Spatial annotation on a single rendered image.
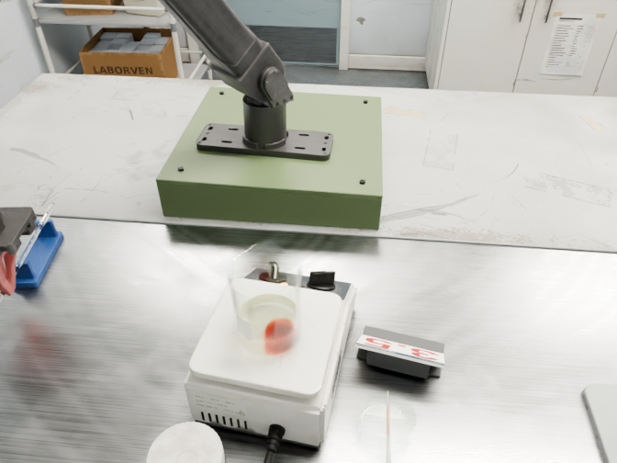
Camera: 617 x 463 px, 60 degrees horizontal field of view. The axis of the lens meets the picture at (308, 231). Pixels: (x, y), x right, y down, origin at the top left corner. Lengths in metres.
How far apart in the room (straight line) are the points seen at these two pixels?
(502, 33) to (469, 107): 1.86
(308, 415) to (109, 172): 0.57
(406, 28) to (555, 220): 2.74
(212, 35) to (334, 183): 0.24
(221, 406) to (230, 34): 0.43
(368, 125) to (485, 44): 2.10
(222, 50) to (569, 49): 2.52
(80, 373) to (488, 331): 0.45
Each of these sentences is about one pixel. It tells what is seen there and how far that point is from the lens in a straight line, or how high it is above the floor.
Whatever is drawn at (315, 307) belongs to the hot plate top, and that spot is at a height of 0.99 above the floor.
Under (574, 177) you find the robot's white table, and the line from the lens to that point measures 0.95.
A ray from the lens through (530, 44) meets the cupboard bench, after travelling 3.01.
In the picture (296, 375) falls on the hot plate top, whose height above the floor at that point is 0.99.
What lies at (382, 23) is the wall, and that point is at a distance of 3.48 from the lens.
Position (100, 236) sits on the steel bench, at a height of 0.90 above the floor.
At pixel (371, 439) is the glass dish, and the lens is 0.53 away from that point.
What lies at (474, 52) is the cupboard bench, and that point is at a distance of 2.96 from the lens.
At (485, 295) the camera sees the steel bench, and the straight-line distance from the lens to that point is 0.69.
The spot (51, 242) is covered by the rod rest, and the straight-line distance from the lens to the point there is 0.79.
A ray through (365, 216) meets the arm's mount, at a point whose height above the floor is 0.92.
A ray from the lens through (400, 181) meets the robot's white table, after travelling 0.86.
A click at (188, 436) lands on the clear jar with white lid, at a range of 0.46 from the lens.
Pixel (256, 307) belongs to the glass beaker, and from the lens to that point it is 0.43.
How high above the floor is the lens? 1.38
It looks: 40 degrees down
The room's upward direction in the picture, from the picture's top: straight up
